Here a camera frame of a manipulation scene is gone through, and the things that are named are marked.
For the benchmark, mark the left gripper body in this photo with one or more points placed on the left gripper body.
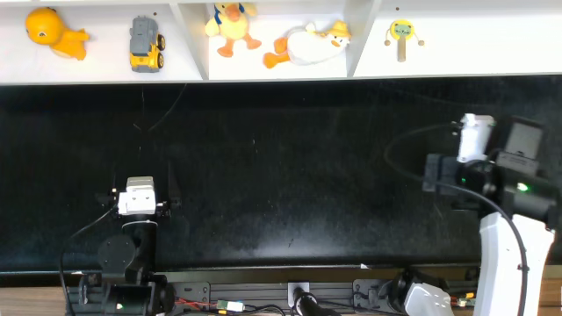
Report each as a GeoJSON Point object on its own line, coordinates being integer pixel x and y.
{"type": "Point", "coordinates": [167, 208]}

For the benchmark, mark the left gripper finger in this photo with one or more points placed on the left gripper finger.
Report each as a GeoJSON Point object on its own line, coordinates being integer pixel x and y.
{"type": "Point", "coordinates": [174, 184]}
{"type": "Point", "coordinates": [114, 182]}

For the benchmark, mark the grey and yellow toy truck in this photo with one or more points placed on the grey and yellow toy truck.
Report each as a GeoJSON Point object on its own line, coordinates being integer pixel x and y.
{"type": "Point", "coordinates": [142, 44]}

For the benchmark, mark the orange toy dinosaur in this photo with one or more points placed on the orange toy dinosaur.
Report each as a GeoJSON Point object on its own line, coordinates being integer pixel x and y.
{"type": "Point", "coordinates": [46, 28]}

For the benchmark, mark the yellow rattle drum toy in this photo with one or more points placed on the yellow rattle drum toy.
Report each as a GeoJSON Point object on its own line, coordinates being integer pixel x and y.
{"type": "Point", "coordinates": [402, 31]}

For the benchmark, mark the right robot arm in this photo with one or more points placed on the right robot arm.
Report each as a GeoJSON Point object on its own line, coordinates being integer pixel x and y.
{"type": "Point", "coordinates": [505, 263]}

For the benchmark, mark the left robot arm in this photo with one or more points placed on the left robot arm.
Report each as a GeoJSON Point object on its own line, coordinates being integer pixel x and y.
{"type": "Point", "coordinates": [116, 254]}

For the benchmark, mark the yellow plush duck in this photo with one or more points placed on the yellow plush duck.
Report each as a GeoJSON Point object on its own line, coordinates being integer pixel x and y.
{"type": "Point", "coordinates": [232, 26]}

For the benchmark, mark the white plush goose with hat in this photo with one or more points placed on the white plush goose with hat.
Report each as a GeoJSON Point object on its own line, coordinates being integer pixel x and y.
{"type": "Point", "coordinates": [309, 46]}

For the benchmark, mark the white shelf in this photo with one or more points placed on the white shelf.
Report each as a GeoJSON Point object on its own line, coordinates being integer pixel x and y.
{"type": "Point", "coordinates": [483, 57]}

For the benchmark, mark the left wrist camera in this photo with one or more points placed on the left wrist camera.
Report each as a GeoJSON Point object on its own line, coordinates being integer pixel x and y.
{"type": "Point", "coordinates": [137, 197]}

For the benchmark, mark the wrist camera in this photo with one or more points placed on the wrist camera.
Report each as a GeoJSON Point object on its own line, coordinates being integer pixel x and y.
{"type": "Point", "coordinates": [474, 138]}
{"type": "Point", "coordinates": [137, 197]}

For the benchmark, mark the mounting rail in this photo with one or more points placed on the mounting rail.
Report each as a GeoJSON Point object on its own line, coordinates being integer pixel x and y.
{"type": "Point", "coordinates": [272, 298]}

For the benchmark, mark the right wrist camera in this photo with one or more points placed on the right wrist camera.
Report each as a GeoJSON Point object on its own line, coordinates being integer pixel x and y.
{"type": "Point", "coordinates": [474, 138]}

